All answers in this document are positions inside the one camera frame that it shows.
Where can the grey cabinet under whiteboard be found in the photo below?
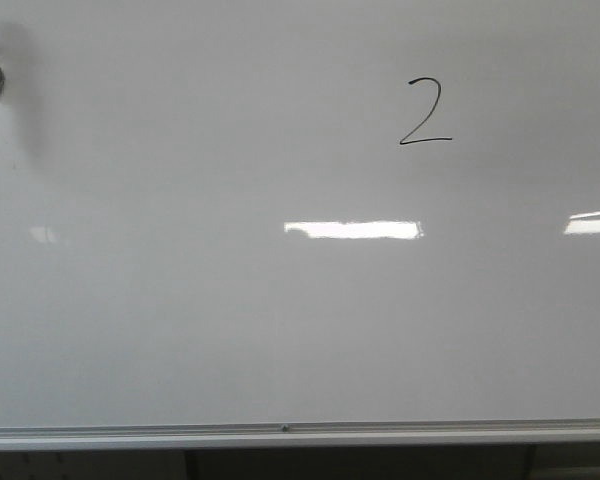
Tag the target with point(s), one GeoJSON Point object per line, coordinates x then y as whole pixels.
{"type": "Point", "coordinates": [540, 461]}

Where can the white whiteboard with aluminium frame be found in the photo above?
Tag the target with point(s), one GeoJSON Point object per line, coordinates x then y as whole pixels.
{"type": "Point", "coordinates": [299, 223]}

